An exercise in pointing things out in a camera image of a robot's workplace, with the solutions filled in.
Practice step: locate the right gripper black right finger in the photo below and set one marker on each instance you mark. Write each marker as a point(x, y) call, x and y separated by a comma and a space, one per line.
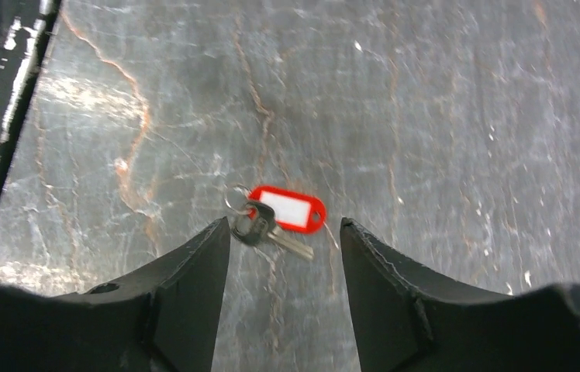
point(408, 317)

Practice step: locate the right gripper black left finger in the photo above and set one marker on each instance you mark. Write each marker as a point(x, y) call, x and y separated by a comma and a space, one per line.
point(162, 316)

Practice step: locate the red capped key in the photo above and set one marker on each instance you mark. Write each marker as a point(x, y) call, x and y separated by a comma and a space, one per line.
point(268, 213)

